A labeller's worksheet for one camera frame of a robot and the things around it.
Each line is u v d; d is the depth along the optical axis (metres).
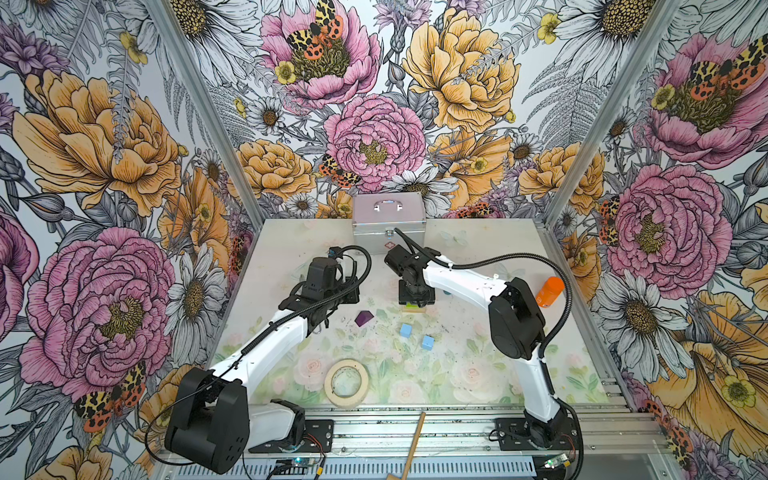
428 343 0.88
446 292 0.65
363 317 0.93
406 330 0.90
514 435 0.69
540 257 0.55
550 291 0.92
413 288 0.79
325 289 0.65
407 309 0.95
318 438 0.73
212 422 0.41
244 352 0.47
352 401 0.77
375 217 1.05
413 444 0.73
